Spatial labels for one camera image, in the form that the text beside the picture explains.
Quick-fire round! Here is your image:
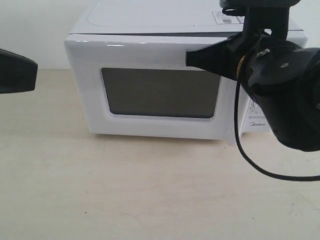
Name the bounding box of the white printed label sticker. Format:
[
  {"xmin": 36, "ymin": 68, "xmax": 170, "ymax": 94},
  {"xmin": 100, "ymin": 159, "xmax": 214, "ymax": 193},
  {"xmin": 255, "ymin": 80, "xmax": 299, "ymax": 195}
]
[{"xmin": 212, "ymin": 12, "xmax": 245, "ymax": 25}]

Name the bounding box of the white microwave oven body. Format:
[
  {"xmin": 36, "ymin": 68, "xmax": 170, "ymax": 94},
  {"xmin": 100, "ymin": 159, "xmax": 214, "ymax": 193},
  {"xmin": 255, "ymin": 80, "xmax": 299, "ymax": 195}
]
[{"xmin": 65, "ymin": 0, "xmax": 310, "ymax": 133}]

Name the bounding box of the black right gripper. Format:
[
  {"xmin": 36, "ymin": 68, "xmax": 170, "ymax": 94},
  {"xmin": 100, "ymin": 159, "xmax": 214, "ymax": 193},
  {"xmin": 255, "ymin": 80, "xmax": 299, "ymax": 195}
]
[{"xmin": 185, "ymin": 32, "xmax": 270, "ymax": 95}]

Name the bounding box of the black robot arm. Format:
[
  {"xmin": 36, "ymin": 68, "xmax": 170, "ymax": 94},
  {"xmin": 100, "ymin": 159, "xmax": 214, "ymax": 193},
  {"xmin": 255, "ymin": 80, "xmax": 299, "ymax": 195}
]
[{"xmin": 65, "ymin": 34, "xmax": 320, "ymax": 152}]

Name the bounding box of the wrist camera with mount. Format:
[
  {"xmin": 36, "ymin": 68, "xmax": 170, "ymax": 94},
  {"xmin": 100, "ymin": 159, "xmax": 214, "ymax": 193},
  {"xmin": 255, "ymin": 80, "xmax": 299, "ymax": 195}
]
[{"xmin": 219, "ymin": 0, "xmax": 299, "ymax": 40}]

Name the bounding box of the microwave door black window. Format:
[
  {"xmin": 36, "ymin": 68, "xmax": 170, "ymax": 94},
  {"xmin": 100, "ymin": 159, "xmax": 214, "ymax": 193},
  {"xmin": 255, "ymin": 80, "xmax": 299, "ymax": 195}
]
[{"xmin": 63, "ymin": 34, "xmax": 251, "ymax": 145}]

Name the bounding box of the black camera cable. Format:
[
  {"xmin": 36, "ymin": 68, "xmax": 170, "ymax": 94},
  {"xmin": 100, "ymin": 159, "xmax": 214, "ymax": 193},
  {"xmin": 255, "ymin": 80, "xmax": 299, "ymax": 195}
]
[{"xmin": 233, "ymin": 27, "xmax": 320, "ymax": 182}]

